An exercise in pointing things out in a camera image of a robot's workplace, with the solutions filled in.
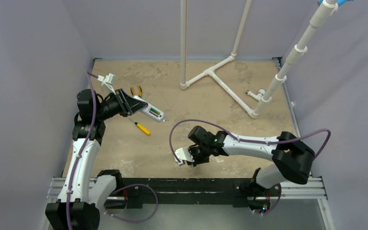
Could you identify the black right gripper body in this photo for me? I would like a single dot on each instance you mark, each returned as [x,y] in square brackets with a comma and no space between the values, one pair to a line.
[195,154]

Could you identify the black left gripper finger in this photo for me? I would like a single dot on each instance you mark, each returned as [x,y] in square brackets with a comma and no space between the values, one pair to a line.
[128,100]
[135,107]

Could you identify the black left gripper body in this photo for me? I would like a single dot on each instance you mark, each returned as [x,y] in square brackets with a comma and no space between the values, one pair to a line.
[113,107]

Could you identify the white remote control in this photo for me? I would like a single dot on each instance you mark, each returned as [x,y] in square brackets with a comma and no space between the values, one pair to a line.
[149,114]

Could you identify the green battery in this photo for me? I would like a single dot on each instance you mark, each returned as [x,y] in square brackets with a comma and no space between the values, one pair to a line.
[152,110]

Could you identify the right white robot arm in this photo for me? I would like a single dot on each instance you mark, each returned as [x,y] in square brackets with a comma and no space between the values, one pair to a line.
[291,158]

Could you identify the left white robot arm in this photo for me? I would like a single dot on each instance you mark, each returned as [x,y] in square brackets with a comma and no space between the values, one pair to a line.
[79,206]

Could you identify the white pipe fitting brass end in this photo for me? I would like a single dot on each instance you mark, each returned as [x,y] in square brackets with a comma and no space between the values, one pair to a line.
[256,96]

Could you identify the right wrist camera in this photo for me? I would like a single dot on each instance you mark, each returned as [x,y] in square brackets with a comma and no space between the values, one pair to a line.
[184,157]

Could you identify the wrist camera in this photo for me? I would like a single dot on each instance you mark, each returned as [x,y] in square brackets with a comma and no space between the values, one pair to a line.
[107,82]
[184,157]

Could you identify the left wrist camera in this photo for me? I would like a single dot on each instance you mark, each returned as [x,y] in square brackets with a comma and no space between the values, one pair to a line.
[107,82]

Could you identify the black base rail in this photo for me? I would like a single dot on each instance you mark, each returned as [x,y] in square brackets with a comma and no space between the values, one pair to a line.
[236,192]

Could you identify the aluminium frame rail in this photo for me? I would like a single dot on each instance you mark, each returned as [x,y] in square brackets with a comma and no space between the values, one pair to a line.
[205,103]

